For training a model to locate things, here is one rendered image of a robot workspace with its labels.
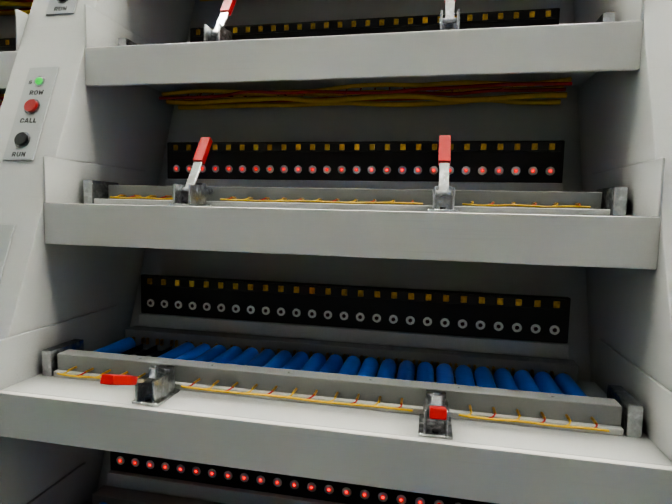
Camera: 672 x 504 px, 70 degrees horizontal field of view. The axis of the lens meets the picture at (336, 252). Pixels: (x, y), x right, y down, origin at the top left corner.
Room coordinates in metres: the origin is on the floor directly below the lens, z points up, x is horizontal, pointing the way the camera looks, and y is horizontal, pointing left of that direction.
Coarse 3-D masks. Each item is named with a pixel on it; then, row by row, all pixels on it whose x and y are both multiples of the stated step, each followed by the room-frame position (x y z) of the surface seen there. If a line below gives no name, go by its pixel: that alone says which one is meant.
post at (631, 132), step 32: (576, 0) 0.56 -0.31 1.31; (608, 0) 0.45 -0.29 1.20; (640, 64) 0.39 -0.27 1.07; (608, 96) 0.47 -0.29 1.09; (640, 96) 0.39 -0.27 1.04; (608, 128) 0.47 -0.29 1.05; (640, 128) 0.40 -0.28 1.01; (608, 160) 0.48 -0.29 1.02; (640, 160) 0.41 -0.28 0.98; (608, 288) 0.50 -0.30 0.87; (640, 288) 0.43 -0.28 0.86; (608, 320) 0.51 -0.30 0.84; (640, 320) 0.43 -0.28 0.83; (640, 352) 0.44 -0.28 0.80
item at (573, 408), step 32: (64, 352) 0.54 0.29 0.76; (96, 352) 0.54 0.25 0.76; (192, 384) 0.49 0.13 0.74; (224, 384) 0.50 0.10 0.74; (256, 384) 0.49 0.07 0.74; (288, 384) 0.49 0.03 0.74; (320, 384) 0.48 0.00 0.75; (352, 384) 0.47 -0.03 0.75; (384, 384) 0.47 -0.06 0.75; (416, 384) 0.47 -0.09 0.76; (448, 384) 0.47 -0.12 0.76; (544, 416) 0.43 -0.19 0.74; (576, 416) 0.44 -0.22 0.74; (608, 416) 0.43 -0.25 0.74
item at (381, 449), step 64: (192, 320) 0.64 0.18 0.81; (0, 384) 0.50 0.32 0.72; (64, 384) 0.52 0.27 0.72; (640, 384) 0.43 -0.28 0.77; (128, 448) 0.48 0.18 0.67; (192, 448) 0.47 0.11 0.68; (256, 448) 0.45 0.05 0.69; (320, 448) 0.44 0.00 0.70; (384, 448) 0.42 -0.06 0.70; (448, 448) 0.41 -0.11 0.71; (512, 448) 0.40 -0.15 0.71; (576, 448) 0.41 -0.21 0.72; (640, 448) 0.41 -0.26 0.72
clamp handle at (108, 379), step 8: (152, 368) 0.47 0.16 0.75; (104, 376) 0.41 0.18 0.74; (112, 376) 0.41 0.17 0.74; (120, 376) 0.42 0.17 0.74; (128, 376) 0.43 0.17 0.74; (136, 376) 0.44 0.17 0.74; (152, 376) 0.48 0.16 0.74; (112, 384) 0.41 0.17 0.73; (120, 384) 0.42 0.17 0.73; (128, 384) 0.43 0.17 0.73
